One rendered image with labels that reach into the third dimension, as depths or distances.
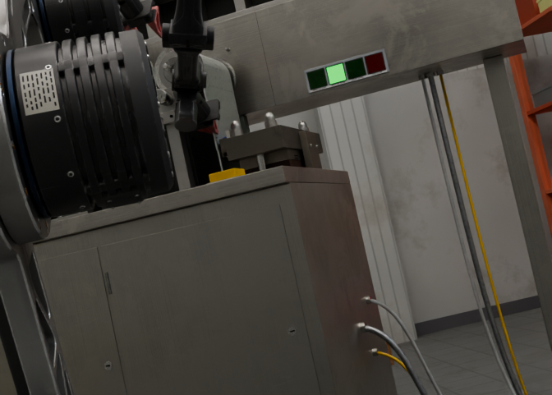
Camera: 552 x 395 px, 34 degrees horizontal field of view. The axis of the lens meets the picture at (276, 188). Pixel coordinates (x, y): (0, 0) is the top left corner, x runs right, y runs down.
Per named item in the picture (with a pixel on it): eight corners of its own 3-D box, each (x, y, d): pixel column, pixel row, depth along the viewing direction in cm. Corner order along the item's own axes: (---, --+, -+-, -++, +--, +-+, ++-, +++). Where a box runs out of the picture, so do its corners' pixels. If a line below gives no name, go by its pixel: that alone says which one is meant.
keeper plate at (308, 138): (306, 170, 251) (298, 131, 252) (315, 171, 260) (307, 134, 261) (315, 168, 250) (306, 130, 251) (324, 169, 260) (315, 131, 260)
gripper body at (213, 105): (221, 121, 238) (209, 105, 233) (186, 130, 242) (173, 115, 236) (221, 102, 242) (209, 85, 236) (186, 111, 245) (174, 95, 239)
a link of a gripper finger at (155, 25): (167, 42, 235) (150, 15, 229) (143, 49, 237) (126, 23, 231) (171, 25, 240) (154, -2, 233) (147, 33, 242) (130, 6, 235)
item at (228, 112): (216, 149, 246) (202, 84, 247) (245, 153, 268) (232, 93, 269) (218, 149, 245) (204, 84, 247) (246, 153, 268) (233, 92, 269)
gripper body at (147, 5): (152, 19, 230) (138, -4, 225) (117, 29, 233) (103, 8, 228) (156, 2, 234) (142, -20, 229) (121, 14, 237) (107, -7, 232)
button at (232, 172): (209, 184, 217) (208, 174, 217) (220, 184, 224) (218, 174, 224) (236, 177, 215) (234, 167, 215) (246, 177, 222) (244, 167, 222)
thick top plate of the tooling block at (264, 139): (228, 161, 240) (223, 139, 241) (274, 164, 278) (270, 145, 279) (284, 146, 235) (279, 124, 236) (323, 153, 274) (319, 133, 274)
